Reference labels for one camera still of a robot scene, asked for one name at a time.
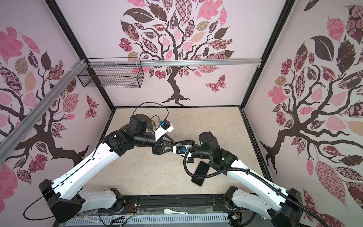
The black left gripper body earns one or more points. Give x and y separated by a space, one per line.
158 147

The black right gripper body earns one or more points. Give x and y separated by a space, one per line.
188 152

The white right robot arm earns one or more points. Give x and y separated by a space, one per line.
279 205

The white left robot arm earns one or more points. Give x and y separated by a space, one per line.
64 195

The black phone on table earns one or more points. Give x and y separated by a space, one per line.
201 170

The white plastic spoon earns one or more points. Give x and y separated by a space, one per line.
169 211

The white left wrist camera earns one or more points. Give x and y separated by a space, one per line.
163 128

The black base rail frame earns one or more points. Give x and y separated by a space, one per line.
192 204

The white slotted cable duct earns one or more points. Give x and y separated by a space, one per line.
147 220

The black wire basket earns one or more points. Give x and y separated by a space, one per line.
124 72

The aluminium rail back wall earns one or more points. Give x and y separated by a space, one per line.
142 63

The aluminium rail wall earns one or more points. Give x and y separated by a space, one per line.
142 63
20 132

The aluminium rail left wall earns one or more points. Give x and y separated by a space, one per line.
20 132

